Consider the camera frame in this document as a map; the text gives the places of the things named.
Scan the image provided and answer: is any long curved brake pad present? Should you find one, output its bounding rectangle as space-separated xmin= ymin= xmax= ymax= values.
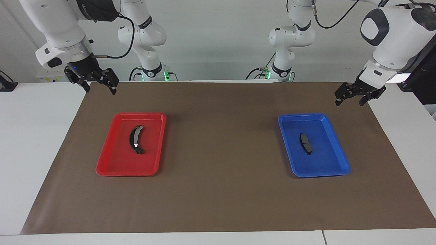
xmin=129 ymin=125 xmax=145 ymax=154

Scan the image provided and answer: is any small dark brake pad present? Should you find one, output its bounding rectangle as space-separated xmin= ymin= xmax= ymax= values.
xmin=299 ymin=133 xmax=313 ymax=156

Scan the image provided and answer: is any black monitor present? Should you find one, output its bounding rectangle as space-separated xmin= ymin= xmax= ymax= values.
xmin=397 ymin=44 xmax=436 ymax=105

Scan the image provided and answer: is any blue plastic tray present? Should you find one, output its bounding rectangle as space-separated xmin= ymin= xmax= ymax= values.
xmin=278 ymin=113 xmax=351 ymax=178

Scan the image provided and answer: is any red plastic tray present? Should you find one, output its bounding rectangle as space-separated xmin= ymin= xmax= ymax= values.
xmin=96 ymin=112 xmax=167 ymax=177

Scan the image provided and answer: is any black desk device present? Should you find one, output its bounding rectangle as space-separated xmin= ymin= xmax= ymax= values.
xmin=0 ymin=70 xmax=18 ymax=92

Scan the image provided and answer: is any brown table mat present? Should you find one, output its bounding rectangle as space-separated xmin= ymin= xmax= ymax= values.
xmin=20 ymin=81 xmax=436 ymax=235

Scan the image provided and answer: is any black base cable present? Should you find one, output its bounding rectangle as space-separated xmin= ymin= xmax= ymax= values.
xmin=129 ymin=66 xmax=144 ymax=82
xmin=245 ymin=53 xmax=276 ymax=81

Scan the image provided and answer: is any white wall socket box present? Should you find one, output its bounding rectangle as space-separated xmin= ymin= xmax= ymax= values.
xmin=37 ymin=70 xmax=70 ymax=82

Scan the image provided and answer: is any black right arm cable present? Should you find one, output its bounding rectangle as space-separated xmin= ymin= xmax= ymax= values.
xmin=91 ymin=14 xmax=137 ymax=59

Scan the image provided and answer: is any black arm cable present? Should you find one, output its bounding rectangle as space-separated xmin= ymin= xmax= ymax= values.
xmin=91 ymin=14 xmax=137 ymax=59
xmin=312 ymin=0 xmax=361 ymax=29

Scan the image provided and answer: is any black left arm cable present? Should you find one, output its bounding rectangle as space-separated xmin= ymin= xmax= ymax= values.
xmin=312 ymin=0 xmax=361 ymax=29

